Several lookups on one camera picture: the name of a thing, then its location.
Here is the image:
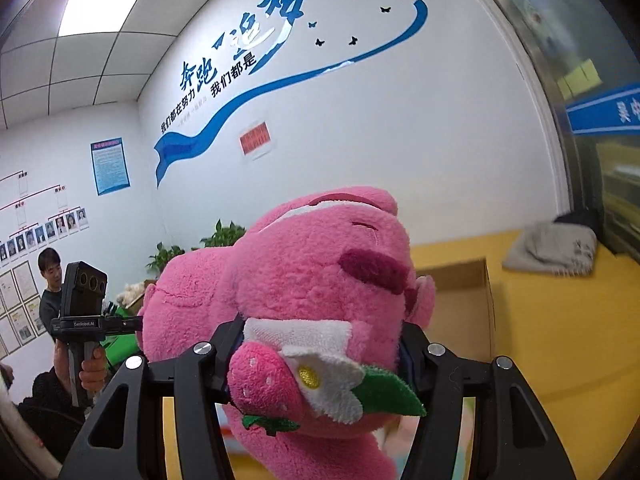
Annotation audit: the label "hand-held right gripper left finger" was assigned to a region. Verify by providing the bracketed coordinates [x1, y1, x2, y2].
[57, 318, 247, 480]

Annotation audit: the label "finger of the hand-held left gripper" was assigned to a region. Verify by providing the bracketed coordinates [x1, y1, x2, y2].
[102, 302, 144, 336]

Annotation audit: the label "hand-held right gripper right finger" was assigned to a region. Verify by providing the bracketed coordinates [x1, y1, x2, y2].
[398, 324, 577, 480]

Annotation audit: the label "pink plush bear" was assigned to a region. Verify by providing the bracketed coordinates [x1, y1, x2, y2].
[135, 187, 437, 480]

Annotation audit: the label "person's left forearm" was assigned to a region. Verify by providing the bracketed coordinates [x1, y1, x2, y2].
[52, 337, 81, 396]

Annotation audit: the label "yellow desktop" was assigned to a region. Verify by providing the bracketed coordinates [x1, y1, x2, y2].
[409, 227, 640, 463]

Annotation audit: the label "person's left hand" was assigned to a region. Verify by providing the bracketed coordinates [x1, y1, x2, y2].
[78, 347, 108, 387]

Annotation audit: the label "green cloth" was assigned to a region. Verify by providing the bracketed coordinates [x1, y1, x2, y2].
[99, 309, 143, 368]

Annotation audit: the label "beige plush toy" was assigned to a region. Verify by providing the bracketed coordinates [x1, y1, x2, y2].
[122, 282, 147, 307]

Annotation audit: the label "cardboard box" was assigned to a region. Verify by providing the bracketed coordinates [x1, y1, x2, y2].
[412, 257, 497, 367]

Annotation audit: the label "row of framed certificates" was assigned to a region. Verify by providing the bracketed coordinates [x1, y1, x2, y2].
[0, 260, 47, 357]

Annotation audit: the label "black fuzzy cloth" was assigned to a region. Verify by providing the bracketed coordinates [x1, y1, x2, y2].
[17, 367, 87, 457]

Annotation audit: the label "green leafy plant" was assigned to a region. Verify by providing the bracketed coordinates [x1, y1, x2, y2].
[146, 219, 247, 281]

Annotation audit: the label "grey folded cloth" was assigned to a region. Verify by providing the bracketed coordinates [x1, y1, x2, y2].
[502, 223, 599, 277]

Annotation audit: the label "dark cloth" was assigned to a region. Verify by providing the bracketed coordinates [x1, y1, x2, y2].
[554, 211, 602, 235]

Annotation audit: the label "ceiling light panel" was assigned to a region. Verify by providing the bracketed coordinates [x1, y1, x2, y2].
[57, 0, 152, 38]

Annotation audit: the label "blue door sign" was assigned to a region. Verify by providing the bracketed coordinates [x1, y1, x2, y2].
[565, 82, 640, 137]

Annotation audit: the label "yellow paper notes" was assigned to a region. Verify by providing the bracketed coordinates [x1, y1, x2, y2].
[555, 59, 602, 100]

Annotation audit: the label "metal framed glass door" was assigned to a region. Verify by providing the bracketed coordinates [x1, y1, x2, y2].
[462, 0, 640, 263]

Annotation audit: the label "wall photo chart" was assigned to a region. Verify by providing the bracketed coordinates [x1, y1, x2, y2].
[0, 170, 91, 268]

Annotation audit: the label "blue wall poster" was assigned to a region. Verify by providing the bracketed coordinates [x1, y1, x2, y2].
[90, 136, 131, 197]

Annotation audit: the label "blue wall lettering decal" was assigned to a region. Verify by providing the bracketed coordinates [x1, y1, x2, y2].
[152, 0, 431, 189]

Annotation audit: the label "red wall notice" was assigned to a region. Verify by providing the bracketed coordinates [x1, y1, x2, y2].
[238, 120, 274, 161]

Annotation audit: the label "group of butterfly wall stickers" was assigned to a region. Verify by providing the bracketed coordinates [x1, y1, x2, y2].
[307, 0, 429, 49]

